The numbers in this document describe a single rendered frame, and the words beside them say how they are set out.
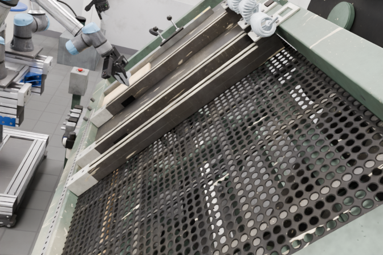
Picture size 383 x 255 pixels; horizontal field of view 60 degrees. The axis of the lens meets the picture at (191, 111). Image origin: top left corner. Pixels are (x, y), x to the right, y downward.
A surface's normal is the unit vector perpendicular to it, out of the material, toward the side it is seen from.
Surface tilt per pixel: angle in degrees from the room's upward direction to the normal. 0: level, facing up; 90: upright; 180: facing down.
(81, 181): 90
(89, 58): 90
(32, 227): 0
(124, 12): 90
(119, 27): 90
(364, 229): 53
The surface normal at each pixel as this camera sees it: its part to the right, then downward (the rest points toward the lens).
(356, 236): -0.60, -0.67
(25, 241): 0.26, -0.86
